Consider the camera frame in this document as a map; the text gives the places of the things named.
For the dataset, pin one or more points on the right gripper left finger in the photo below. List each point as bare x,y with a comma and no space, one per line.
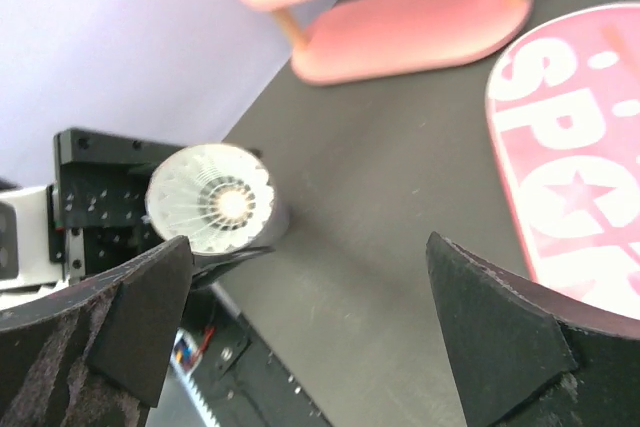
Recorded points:
96,353

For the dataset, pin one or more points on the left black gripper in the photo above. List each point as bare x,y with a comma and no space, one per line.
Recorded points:
116,197

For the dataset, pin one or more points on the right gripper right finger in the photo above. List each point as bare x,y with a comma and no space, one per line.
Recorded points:
524,355

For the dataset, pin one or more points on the white plastic shuttlecock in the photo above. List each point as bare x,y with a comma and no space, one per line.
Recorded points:
215,197

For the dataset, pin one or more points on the white shuttlecock tube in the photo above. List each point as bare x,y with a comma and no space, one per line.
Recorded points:
220,202

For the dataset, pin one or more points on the pink sport racket bag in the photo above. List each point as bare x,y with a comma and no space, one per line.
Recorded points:
562,106

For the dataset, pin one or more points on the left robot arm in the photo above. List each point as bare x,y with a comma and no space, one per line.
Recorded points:
27,271

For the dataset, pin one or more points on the pink three-tier wooden shelf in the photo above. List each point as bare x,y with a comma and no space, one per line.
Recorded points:
363,39

